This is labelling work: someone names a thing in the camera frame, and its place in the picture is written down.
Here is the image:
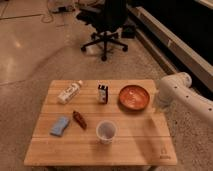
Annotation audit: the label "floor cables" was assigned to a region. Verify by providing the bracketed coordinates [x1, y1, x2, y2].
[40, 0, 78, 24]

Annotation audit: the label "black office chair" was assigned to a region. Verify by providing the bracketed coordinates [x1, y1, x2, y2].
[77, 0, 128, 61]

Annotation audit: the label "small black white carton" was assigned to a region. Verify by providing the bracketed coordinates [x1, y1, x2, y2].
[98, 85, 108, 104]

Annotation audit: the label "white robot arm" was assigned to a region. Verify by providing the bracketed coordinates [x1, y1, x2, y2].
[155, 72, 213, 126]

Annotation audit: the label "wooden table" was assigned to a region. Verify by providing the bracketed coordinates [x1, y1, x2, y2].
[24, 80, 177, 166]

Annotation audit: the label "white plastic bottle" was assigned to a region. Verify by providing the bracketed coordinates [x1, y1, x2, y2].
[58, 80, 83, 104]

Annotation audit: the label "orange ceramic bowl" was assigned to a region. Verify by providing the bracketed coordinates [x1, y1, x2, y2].
[118, 85, 150, 110]

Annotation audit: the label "long wall baseboard bench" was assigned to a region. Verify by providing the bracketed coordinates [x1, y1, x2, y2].
[127, 6, 213, 92]

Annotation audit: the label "brown snack bar wrapper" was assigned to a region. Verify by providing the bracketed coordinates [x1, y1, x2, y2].
[73, 111, 87, 129]

